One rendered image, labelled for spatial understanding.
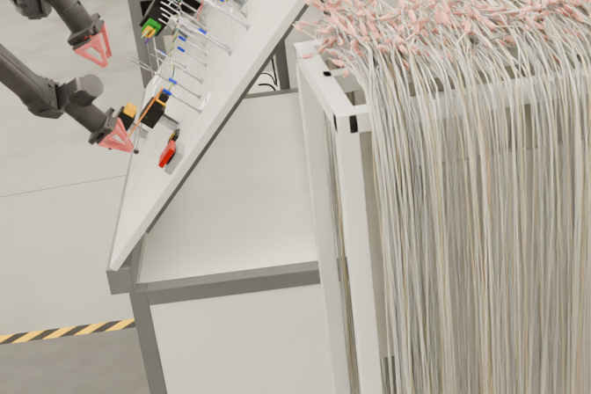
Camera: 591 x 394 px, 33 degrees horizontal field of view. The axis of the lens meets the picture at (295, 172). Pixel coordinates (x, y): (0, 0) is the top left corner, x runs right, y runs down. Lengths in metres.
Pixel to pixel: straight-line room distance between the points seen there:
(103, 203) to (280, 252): 2.35
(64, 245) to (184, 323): 2.04
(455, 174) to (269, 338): 1.03
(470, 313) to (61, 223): 3.14
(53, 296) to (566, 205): 2.74
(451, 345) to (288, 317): 0.80
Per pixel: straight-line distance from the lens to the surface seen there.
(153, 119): 2.40
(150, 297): 2.30
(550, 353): 1.65
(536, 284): 1.57
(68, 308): 3.89
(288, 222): 2.48
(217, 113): 2.10
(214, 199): 2.65
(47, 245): 4.37
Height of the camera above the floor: 1.96
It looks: 25 degrees down
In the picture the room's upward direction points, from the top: 7 degrees counter-clockwise
